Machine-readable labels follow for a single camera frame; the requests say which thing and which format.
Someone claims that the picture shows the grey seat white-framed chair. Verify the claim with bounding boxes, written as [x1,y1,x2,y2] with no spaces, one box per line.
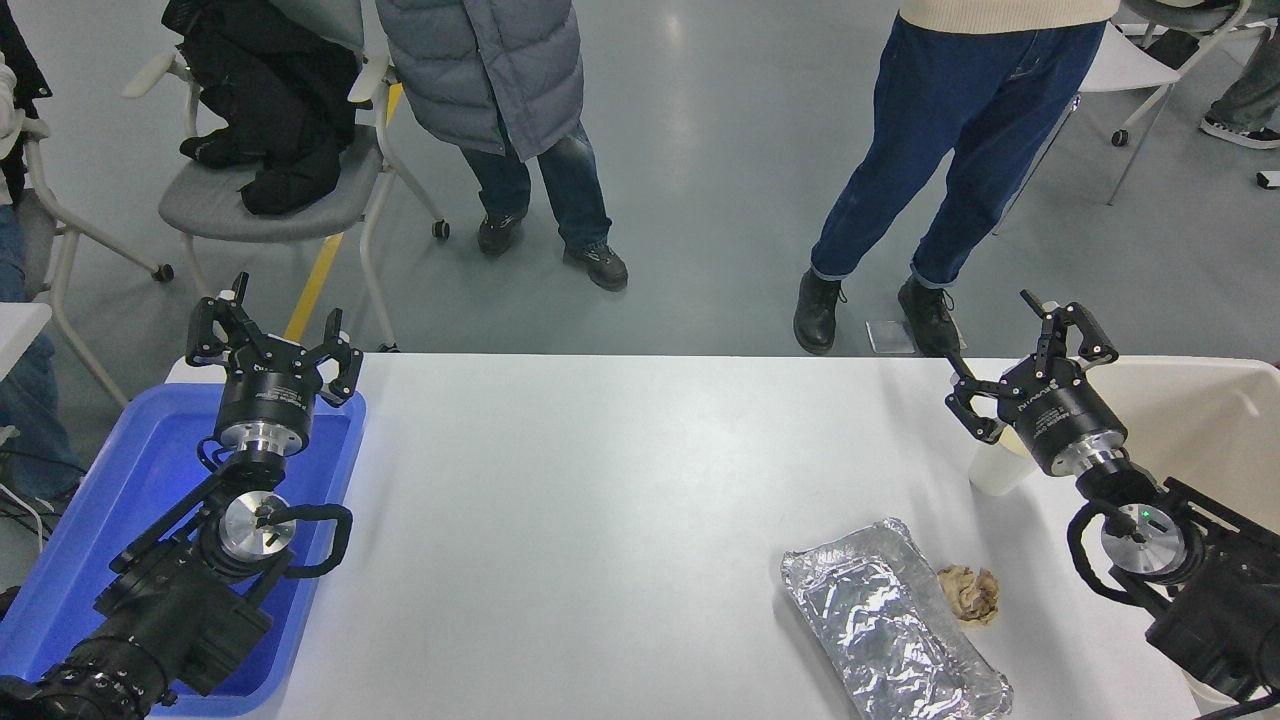
[120,45,451,353]

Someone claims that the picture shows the black clothing bundle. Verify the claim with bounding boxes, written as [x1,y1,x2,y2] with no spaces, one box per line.
[160,0,362,217]

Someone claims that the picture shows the crumpled tan paper ball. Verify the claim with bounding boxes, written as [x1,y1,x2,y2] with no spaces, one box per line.
[936,565,1001,628]

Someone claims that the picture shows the white plastic chair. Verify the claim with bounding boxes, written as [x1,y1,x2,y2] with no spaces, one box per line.
[990,20,1186,237]

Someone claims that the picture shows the white-framed castor chair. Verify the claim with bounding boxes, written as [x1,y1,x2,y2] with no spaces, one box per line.
[1110,0,1263,149]

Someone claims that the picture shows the silver foil tray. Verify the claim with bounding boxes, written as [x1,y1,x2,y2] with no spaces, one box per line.
[780,517,1014,720]

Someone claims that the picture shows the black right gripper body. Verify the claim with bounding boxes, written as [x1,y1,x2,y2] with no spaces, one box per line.
[999,357,1129,474]

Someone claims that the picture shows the white paper cup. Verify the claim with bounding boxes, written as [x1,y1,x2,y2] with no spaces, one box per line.
[967,425,1042,498]

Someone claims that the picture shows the small white table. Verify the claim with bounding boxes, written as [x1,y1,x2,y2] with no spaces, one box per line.
[0,303,53,380]

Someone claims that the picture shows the person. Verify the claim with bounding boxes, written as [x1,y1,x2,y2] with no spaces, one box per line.
[375,0,630,293]
[793,0,1121,358]
[1199,30,1280,151]
[0,0,87,503]

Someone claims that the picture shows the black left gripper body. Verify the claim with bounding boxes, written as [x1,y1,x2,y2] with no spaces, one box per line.
[217,344,324,432]

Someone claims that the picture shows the large pale bin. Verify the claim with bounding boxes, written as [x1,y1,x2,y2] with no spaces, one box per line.
[1075,357,1280,716]

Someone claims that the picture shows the blue plastic tray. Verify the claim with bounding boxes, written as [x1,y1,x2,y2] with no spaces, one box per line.
[0,383,367,719]

